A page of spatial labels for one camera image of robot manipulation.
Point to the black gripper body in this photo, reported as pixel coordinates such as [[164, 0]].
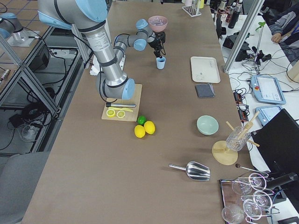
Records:
[[154, 43]]

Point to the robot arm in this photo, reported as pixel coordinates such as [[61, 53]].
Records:
[[89, 16]]

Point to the blue plastic cup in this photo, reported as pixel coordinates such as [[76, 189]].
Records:
[[160, 61]]

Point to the pink bowl of ice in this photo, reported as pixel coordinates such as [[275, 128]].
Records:
[[158, 23]]

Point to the white cup rack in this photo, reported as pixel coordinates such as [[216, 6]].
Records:
[[192, 7]]

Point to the steel ice scoop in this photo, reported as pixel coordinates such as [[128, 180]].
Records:
[[194, 171]]

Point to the cream rabbit tray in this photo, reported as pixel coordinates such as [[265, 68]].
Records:
[[204, 69]]

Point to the grey folded cloth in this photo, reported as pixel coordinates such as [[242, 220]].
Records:
[[204, 90]]

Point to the green lime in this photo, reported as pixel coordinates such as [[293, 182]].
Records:
[[141, 120]]

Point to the wooden cutting board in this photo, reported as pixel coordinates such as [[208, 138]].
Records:
[[129, 116]]

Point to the lemon half slice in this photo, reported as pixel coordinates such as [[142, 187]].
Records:
[[121, 114], [110, 113]]

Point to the steel muddler bar tool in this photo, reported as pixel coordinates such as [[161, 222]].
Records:
[[120, 105]]

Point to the yellow plastic knife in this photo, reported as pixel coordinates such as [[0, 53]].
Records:
[[121, 109]]

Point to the yellow lemon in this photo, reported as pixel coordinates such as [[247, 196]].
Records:
[[139, 131], [149, 127]]

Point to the green ceramic bowl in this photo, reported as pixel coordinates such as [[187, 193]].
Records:
[[207, 125]]

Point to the blue teach pendant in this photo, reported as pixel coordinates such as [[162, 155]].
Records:
[[266, 113], [266, 89]]

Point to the wooden glass stand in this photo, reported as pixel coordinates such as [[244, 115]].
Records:
[[222, 153]]

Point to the crystal glass on stand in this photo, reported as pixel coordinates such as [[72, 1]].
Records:
[[236, 143]]

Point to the black monitor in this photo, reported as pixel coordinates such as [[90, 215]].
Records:
[[279, 143]]

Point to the wine glass rack tray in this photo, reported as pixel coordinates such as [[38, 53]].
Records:
[[246, 199]]

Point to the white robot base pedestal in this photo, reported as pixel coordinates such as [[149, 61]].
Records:
[[95, 69]]

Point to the aluminium frame post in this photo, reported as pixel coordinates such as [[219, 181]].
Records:
[[254, 10]]

